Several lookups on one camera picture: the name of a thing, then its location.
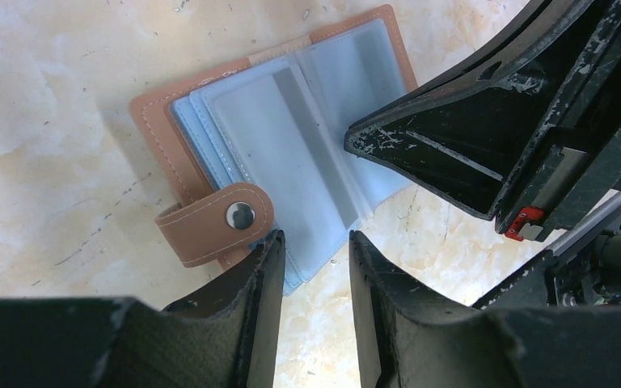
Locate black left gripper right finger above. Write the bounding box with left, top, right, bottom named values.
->
left=349, top=231, right=621, bottom=387

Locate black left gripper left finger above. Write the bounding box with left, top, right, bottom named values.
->
left=0, top=230, right=285, bottom=387

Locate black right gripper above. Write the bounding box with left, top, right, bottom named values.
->
left=344, top=1, right=621, bottom=310

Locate brown leather card holder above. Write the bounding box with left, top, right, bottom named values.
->
left=129, top=4, right=416, bottom=295

